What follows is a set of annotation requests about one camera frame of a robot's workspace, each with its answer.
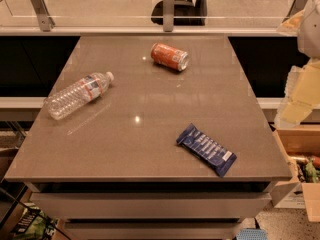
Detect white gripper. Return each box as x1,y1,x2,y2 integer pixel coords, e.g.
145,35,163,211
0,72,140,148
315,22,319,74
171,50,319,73
274,0,320,128

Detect orange soda can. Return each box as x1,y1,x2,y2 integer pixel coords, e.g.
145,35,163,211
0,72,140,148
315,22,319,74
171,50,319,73
151,43,189,72

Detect black office chair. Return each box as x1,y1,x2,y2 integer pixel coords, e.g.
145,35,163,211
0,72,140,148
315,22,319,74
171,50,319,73
150,0,212,27

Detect blue snack bar wrapper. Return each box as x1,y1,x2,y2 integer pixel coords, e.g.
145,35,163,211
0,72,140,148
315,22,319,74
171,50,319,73
176,124,237,177

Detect blue basket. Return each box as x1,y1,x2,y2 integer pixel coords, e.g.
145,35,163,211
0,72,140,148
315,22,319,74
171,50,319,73
236,229,268,240

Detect clear plastic water bottle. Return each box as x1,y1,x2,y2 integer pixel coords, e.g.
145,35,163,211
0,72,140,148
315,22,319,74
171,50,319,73
45,72,114,120

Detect glass panel railing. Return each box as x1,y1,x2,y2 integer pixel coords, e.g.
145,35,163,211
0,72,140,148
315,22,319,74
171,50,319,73
0,0,320,28

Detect upper cabinet drawer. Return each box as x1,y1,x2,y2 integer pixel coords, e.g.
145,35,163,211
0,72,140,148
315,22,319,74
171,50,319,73
31,192,271,220

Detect cabinet drawer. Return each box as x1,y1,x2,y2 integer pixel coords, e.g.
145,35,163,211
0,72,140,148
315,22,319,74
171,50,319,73
64,222,242,240
31,192,271,220

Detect lower cabinet drawer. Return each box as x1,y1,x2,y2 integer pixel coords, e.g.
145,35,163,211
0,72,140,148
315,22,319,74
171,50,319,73
64,222,242,240

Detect green chip bag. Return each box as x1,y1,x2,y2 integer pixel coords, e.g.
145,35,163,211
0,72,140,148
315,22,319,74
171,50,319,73
11,207,58,240

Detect middle metal glass bracket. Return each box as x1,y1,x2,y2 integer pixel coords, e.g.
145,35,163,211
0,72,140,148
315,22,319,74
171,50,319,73
163,0,174,32

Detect left metal glass bracket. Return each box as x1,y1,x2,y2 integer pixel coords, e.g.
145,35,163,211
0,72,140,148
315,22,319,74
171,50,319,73
30,0,55,32

